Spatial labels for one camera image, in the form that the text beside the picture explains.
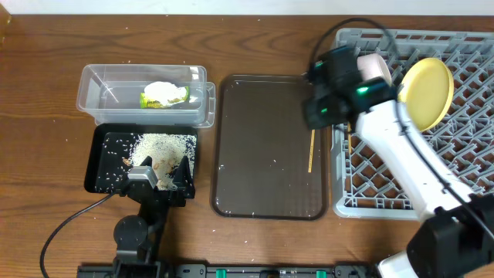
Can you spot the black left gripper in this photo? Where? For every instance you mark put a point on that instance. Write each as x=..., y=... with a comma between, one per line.
x=163, y=192

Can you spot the pink bowl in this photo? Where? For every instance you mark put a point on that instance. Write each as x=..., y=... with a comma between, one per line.
x=373, y=66

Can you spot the wooden chopstick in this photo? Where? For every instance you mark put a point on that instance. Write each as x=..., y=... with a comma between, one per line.
x=312, y=142
x=349, y=137

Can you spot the green snack wrapper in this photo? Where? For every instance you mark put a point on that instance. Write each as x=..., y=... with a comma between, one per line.
x=154, y=102

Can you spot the yellow plate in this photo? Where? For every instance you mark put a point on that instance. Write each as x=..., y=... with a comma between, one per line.
x=427, y=90

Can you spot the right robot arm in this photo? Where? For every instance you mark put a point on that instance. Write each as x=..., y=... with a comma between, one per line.
x=456, y=232

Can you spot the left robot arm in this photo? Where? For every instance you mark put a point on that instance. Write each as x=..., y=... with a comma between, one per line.
x=138, y=237

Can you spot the black food waste tray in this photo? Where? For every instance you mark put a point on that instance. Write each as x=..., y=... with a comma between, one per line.
x=112, y=145

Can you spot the clear plastic waste bin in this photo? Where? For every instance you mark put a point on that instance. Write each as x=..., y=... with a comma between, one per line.
x=147, y=94

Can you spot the grey dishwasher rack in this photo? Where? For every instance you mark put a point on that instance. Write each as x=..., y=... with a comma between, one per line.
x=361, y=185

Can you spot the pile of rice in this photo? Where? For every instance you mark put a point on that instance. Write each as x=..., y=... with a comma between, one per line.
x=166, y=152

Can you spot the dark brown serving tray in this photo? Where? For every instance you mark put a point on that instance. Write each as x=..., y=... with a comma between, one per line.
x=262, y=151

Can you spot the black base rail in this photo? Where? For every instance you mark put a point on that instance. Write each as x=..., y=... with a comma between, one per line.
x=341, y=271

